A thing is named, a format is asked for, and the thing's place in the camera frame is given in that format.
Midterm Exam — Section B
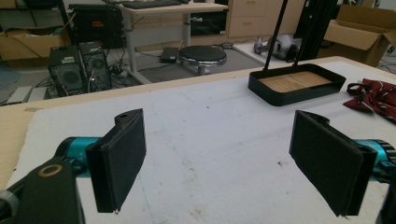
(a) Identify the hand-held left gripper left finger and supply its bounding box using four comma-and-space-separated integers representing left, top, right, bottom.
55, 107, 148, 215

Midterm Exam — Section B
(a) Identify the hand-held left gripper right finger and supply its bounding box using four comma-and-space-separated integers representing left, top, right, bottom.
289, 109, 396, 217

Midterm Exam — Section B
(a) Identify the dark red striped cloth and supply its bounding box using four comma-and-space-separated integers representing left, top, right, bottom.
343, 77, 396, 124

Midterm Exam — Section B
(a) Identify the black tray with wooden bottom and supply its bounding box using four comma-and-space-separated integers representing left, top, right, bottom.
247, 63, 347, 107

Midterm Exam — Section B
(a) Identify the black computer tower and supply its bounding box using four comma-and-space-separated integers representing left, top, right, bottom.
78, 41, 113, 93
48, 46, 87, 97

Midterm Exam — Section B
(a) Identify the flat grey device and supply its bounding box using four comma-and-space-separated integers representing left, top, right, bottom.
6, 86, 49, 105

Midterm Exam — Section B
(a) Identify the flat black box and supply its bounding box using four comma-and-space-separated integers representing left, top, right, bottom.
160, 47, 180, 64

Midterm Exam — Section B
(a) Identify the grey and black device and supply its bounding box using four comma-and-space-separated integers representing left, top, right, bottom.
253, 34, 303, 62

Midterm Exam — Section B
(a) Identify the large open cardboard box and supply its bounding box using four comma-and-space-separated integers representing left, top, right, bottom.
317, 4, 396, 68

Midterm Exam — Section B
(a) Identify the thin black stand pole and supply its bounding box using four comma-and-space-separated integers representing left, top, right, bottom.
292, 0, 321, 68
262, 0, 290, 73

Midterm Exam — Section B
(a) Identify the round black stool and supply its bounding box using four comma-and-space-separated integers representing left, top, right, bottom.
177, 45, 228, 76

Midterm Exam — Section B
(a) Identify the black hard case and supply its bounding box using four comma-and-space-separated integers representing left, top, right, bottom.
68, 3, 124, 49

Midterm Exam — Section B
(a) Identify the black keyboard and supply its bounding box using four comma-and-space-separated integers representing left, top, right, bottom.
121, 0, 183, 10

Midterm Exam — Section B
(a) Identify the light wooden drawer cabinet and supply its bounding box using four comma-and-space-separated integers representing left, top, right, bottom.
226, 0, 306, 39

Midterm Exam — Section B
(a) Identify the black metal frame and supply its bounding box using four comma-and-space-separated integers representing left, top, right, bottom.
294, 0, 340, 62

